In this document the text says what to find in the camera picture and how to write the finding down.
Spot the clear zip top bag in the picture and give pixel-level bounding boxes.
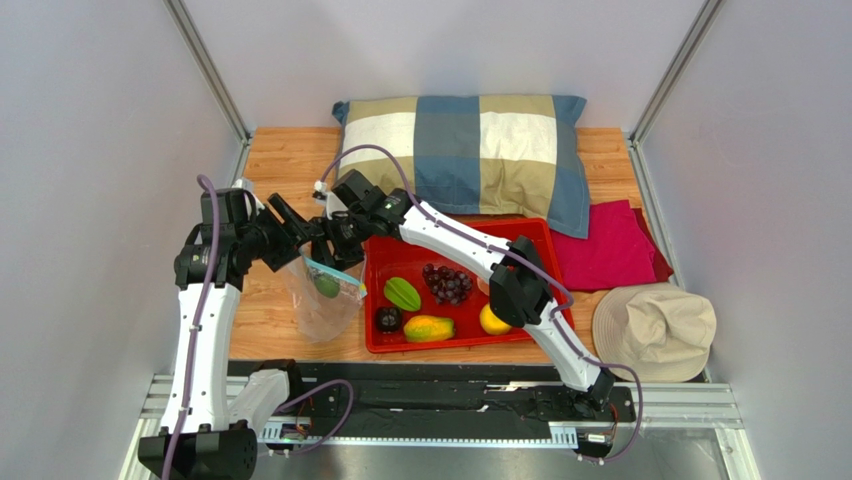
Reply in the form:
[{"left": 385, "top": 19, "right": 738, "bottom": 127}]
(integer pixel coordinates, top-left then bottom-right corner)
[{"left": 279, "top": 245, "right": 368, "bottom": 343}]

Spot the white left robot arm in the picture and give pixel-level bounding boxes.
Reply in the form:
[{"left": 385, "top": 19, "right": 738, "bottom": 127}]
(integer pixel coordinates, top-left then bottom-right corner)
[{"left": 136, "top": 187, "right": 311, "bottom": 479}]

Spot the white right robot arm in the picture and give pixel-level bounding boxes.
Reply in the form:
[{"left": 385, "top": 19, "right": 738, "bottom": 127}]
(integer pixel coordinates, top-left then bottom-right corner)
[{"left": 314, "top": 171, "right": 615, "bottom": 411}]

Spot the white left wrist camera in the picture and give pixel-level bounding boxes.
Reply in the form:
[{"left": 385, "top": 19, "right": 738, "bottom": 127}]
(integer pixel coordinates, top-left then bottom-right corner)
[{"left": 231, "top": 177, "right": 265, "bottom": 217}]

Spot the green fake starfruit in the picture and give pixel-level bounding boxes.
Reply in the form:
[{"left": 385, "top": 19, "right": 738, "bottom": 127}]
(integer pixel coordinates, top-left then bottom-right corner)
[{"left": 383, "top": 277, "right": 422, "bottom": 312}]

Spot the dark purple fake mangosteen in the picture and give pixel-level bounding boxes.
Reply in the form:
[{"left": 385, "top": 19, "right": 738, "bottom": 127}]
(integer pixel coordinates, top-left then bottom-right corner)
[{"left": 373, "top": 306, "right": 404, "bottom": 334}]

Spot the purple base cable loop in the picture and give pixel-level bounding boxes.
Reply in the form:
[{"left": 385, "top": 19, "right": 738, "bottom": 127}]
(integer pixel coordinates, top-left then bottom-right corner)
[{"left": 276, "top": 379, "right": 357, "bottom": 457}]

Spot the yellow fake lemon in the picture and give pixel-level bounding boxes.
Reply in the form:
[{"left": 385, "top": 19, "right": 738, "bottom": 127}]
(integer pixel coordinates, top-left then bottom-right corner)
[{"left": 479, "top": 304, "right": 512, "bottom": 336}]

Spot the beige bucket hat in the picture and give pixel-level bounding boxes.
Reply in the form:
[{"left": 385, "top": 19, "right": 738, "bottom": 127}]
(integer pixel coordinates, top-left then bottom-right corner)
[{"left": 592, "top": 283, "right": 717, "bottom": 383}]

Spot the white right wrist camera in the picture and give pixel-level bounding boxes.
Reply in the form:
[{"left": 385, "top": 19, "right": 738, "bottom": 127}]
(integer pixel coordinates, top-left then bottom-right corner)
[{"left": 313, "top": 180, "right": 348, "bottom": 219}]

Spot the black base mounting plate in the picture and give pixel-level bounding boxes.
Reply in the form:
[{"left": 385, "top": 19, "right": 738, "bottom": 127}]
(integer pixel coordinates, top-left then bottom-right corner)
[{"left": 286, "top": 361, "right": 636, "bottom": 440}]

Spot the red plastic tray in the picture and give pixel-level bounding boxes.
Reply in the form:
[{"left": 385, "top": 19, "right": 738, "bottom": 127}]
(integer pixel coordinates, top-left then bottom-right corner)
[{"left": 363, "top": 216, "right": 577, "bottom": 355}]

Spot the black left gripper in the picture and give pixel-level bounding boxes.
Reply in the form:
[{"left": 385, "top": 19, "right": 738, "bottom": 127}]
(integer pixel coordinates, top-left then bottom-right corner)
[{"left": 237, "top": 194, "right": 322, "bottom": 273}]

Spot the dark red cloth underneath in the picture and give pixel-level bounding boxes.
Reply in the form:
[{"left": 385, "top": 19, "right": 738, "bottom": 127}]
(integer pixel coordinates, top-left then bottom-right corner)
[{"left": 632, "top": 208, "right": 674, "bottom": 282}]

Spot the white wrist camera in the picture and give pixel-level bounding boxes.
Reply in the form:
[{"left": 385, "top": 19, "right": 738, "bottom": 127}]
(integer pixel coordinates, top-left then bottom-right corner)
[
  {"left": 313, "top": 180, "right": 348, "bottom": 219},
  {"left": 231, "top": 177, "right": 265, "bottom": 217}
]

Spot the green fake lime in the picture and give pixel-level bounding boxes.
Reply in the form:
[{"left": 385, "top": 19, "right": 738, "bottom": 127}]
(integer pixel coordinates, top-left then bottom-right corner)
[{"left": 312, "top": 273, "right": 341, "bottom": 299}]

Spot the purple fake grape bunch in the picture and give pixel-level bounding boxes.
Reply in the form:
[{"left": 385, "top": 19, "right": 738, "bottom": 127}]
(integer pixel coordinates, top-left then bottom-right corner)
[{"left": 421, "top": 263, "right": 474, "bottom": 306}]

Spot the yellow green fake mango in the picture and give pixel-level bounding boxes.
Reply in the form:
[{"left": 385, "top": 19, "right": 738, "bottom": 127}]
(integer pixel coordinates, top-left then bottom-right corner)
[{"left": 403, "top": 315, "right": 455, "bottom": 343}]

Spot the checkered blue beige pillow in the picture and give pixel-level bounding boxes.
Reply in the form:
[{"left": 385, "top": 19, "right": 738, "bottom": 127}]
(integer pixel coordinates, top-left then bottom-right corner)
[{"left": 332, "top": 95, "right": 591, "bottom": 239}]

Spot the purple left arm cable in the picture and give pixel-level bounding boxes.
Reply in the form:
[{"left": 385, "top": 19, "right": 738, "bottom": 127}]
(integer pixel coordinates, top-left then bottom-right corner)
[{"left": 159, "top": 174, "right": 222, "bottom": 480}]

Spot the magenta folded cloth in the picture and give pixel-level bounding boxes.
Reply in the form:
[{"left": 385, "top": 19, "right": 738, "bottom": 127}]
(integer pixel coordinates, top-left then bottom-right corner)
[{"left": 551, "top": 200, "right": 657, "bottom": 292}]

